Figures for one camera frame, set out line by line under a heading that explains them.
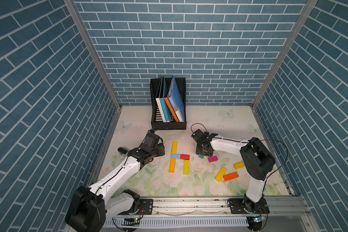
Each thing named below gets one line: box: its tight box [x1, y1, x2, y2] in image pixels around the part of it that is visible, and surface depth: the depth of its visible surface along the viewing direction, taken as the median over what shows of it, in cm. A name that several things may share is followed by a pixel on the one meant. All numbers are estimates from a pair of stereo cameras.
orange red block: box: [222, 172, 240, 182], surface depth 86 cm
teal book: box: [159, 75, 173, 123], surface depth 91 cm
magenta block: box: [207, 155, 218, 163], surface depth 93 cm
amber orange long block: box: [169, 158, 176, 174], surface depth 90 cm
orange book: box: [163, 95, 180, 123], surface depth 91 cm
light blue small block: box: [170, 153, 181, 160], surface depth 95 cm
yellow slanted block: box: [215, 166, 228, 183], surface depth 86 cm
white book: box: [155, 75, 167, 123], surface depth 90 cm
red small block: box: [180, 153, 190, 160], surface depth 93 cm
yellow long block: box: [171, 141, 178, 155], surface depth 98 cm
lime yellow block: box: [183, 159, 190, 175], surface depth 89 cm
